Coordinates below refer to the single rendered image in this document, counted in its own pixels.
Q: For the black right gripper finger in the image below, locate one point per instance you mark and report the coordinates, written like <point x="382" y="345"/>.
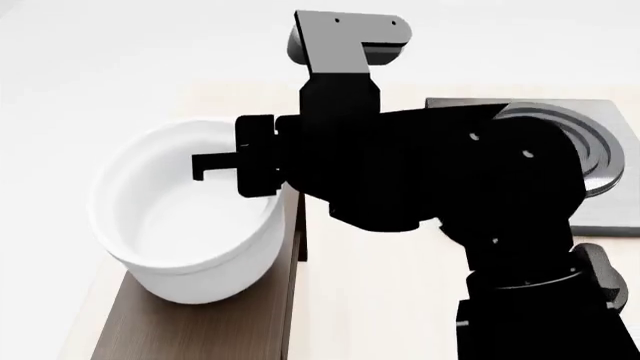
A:
<point x="215" y="160"/>

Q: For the white ceramic bowl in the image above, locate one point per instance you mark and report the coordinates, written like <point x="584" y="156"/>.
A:
<point x="190" y="228"/>

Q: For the dark wooden board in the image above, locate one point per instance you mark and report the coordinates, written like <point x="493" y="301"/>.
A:
<point x="200" y="330"/>

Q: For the grey square plate with rings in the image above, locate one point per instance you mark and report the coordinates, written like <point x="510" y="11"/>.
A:
<point x="607" y="217"/>

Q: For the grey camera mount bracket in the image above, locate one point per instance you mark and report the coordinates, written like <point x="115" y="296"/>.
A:
<point x="340" y="41"/>

